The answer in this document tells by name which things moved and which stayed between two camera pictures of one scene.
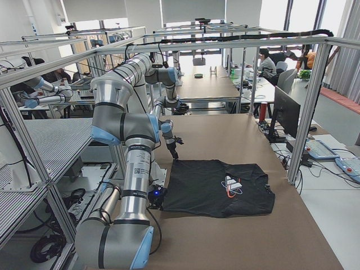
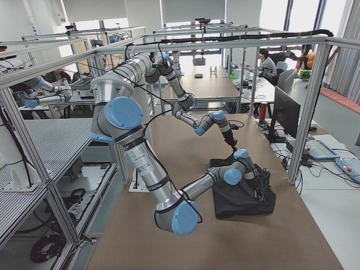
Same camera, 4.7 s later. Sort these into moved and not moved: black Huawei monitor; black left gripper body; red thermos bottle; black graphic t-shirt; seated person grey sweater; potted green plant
Moved: black left gripper body; black graphic t-shirt
Not moved: seated person grey sweater; black Huawei monitor; red thermos bottle; potted green plant
